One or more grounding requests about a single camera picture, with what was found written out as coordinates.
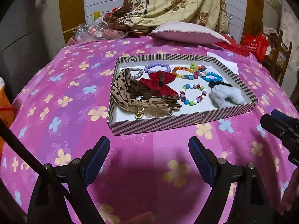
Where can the wooden chair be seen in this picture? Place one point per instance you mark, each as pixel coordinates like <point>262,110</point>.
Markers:
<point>277,60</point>

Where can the clear plastic bag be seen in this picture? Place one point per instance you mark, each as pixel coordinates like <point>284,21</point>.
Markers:
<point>97,31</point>

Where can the beige floral quilt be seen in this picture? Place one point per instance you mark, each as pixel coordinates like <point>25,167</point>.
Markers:
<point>143,14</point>

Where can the dark brown scrunchie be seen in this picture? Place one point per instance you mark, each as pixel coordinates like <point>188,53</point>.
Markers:
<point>139,90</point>

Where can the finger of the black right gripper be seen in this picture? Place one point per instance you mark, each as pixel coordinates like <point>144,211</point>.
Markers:
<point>280,125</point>

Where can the pink floral bedspread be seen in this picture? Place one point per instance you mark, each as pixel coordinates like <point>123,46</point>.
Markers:
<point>63,112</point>

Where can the striped jewelry tray box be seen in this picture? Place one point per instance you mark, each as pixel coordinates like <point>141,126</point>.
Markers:
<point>195,78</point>

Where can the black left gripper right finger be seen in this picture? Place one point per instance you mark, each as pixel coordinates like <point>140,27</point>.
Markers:
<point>204,159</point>

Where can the red cushion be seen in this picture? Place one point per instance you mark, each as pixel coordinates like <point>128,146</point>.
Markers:
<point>233,46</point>

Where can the red plastic bag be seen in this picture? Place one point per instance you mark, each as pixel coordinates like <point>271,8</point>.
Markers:
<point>257,45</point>

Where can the white pink pillow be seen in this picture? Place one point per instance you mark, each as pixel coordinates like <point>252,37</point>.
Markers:
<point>188,33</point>

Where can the person's right hand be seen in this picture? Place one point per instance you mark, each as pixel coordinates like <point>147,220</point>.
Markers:
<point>290,194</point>

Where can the leopard print hair bow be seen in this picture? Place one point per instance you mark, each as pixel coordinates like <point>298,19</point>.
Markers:
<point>153,107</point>

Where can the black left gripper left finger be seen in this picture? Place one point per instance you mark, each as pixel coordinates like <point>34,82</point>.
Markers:
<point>93,159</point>

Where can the white fluffy scrunchie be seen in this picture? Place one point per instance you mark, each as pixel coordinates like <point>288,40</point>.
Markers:
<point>227,96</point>

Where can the red bow hair clip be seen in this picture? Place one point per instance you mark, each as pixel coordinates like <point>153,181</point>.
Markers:
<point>158,83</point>

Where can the white paper sheet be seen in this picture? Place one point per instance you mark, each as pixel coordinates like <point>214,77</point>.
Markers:
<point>232,66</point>

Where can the orange bag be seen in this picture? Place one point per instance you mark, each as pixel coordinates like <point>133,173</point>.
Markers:
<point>7,113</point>

